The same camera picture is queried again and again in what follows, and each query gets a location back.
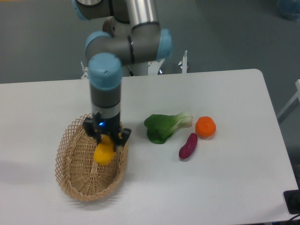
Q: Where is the blue object top right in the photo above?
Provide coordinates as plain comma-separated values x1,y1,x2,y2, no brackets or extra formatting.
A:
277,0,300,22

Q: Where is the orange toy tangerine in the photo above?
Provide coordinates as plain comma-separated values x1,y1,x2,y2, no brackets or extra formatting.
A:
195,116,217,137

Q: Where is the purple toy sweet potato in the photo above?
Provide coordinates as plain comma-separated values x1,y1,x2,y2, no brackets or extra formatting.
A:
179,133,198,159

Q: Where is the oval wicker basket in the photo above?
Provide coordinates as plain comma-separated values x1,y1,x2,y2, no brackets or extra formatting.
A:
55,114,128,201

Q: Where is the yellow toy mango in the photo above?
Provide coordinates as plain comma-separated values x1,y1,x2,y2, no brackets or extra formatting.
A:
93,135,116,165

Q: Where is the black device at table edge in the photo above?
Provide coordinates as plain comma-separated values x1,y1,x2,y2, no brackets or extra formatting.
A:
283,189,300,214

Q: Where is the green toy bok choy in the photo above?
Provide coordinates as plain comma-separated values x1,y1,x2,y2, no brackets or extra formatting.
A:
144,112,193,144

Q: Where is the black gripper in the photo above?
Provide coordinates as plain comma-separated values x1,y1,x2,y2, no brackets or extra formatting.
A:
82,112,131,152

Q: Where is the white furniture frame right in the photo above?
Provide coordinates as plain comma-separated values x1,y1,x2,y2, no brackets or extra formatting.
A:
277,79,300,124

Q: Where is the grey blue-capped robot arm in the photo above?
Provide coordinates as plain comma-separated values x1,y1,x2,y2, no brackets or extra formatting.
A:
72,0,173,151

